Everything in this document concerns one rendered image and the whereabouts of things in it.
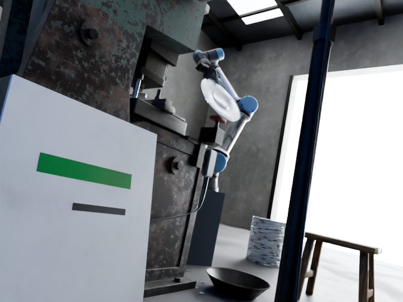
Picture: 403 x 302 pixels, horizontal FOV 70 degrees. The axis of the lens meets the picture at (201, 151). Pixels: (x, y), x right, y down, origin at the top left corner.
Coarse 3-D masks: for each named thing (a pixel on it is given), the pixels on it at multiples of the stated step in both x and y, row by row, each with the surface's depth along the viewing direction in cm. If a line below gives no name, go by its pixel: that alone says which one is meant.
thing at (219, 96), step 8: (200, 88) 149; (208, 88) 155; (216, 88) 161; (224, 88) 168; (208, 96) 149; (216, 96) 154; (224, 96) 161; (216, 104) 151; (224, 104) 155; (232, 104) 163; (216, 112) 146; (224, 112) 152; (232, 112) 158; (232, 120) 151
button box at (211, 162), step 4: (212, 152) 138; (208, 156) 138; (212, 156) 138; (208, 160) 137; (212, 160) 138; (208, 164) 136; (212, 164) 139; (208, 168) 136; (212, 168) 139; (208, 172) 136; (212, 172) 139; (204, 176) 137; (208, 176) 137; (204, 192) 135; (200, 204) 133; (192, 212) 129; (176, 216) 121; (180, 216) 123; (152, 220) 110; (156, 220) 112; (160, 220) 114
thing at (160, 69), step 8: (144, 40) 134; (144, 48) 132; (144, 56) 130; (152, 56) 131; (144, 64) 129; (152, 64) 132; (160, 64) 136; (168, 64) 140; (152, 72) 132; (160, 72) 136
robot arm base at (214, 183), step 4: (212, 176) 182; (216, 176) 184; (204, 180) 181; (208, 180) 180; (212, 180) 181; (216, 180) 184; (204, 184) 181; (208, 184) 179; (212, 184) 180; (216, 184) 183; (204, 188) 178; (208, 188) 178; (212, 188) 179; (216, 188) 182
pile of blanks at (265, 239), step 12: (252, 228) 228; (264, 228) 219; (276, 228) 218; (252, 240) 228; (264, 240) 217; (276, 240) 217; (252, 252) 220; (264, 252) 215; (276, 252) 215; (264, 264) 214; (276, 264) 219
